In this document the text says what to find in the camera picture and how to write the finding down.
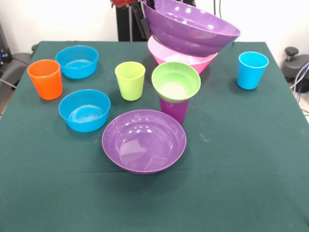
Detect dark grey base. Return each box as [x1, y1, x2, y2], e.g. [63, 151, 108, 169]
[281, 54, 309, 84]

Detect dark green tablecloth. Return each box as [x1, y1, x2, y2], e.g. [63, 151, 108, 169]
[0, 40, 309, 232]

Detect blue bowl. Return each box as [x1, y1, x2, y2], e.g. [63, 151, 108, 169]
[58, 89, 111, 133]
[55, 45, 99, 79]

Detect orange cup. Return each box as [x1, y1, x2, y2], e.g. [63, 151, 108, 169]
[27, 59, 63, 101]

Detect blue cup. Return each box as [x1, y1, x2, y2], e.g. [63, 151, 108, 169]
[237, 51, 269, 90]

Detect black equipment box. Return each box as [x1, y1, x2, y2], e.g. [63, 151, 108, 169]
[0, 21, 13, 73]

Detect grey chair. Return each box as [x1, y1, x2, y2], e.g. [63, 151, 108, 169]
[0, 52, 32, 88]

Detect blue and grey cables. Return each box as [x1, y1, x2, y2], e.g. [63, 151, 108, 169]
[289, 61, 309, 114]

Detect lime green cup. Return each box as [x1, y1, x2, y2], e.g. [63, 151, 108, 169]
[114, 61, 146, 102]

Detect black wall cable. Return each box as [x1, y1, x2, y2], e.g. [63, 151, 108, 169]
[213, 0, 225, 17]

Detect large pink bowl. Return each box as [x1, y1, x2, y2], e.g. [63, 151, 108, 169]
[147, 36, 219, 75]

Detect green ribbed bowl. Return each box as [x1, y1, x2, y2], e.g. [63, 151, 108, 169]
[151, 61, 202, 102]

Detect black knob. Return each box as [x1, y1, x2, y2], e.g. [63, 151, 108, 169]
[284, 46, 300, 64]

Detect purple cup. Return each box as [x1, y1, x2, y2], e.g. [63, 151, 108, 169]
[159, 95, 191, 124]

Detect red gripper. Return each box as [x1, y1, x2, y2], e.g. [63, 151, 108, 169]
[110, 0, 156, 40]

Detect purple bowl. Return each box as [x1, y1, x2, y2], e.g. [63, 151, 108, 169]
[142, 0, 242, 58]
[101, 109, 187, 175]

